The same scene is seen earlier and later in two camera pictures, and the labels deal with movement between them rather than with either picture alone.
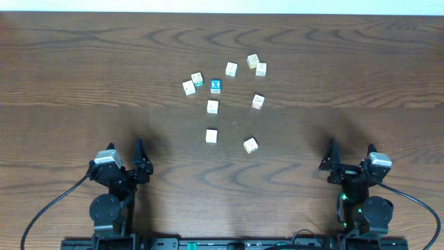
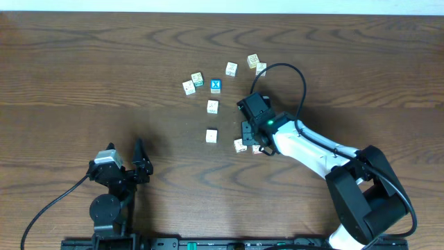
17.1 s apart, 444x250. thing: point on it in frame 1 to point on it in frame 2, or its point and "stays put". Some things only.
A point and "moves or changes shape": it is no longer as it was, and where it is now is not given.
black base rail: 229,244 stays put
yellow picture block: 252,60 stays put
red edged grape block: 258,101 moves or changes shape
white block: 212,106 stays put
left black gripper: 140,176 stays put
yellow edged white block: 250,145 moves or changes shape
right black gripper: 346,171 to 247,137
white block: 211,135 stays put
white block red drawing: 189,87 stays put
